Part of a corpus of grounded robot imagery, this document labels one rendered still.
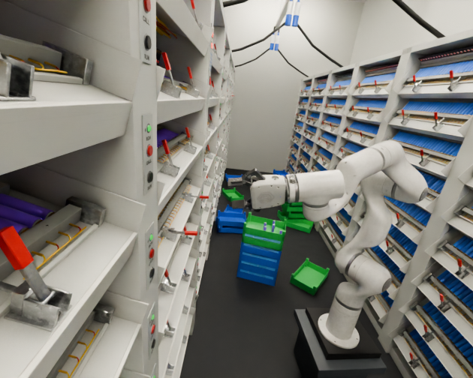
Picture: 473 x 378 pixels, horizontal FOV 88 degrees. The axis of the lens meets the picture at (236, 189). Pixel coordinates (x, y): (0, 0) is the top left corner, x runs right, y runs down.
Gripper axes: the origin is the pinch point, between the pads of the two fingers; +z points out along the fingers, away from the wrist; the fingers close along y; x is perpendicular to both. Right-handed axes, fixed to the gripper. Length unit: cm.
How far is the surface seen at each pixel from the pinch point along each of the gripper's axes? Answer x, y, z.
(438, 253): 11, 63, -93
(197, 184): 29.0, 20.0, 18.0
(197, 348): -13, 103, 32
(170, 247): -14.4, 3.7, 17.7
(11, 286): -42, -32, 16
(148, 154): -21.2, -30.4, 9.8
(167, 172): -3.9, -13.7, 15.1
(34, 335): -45, -29, 14
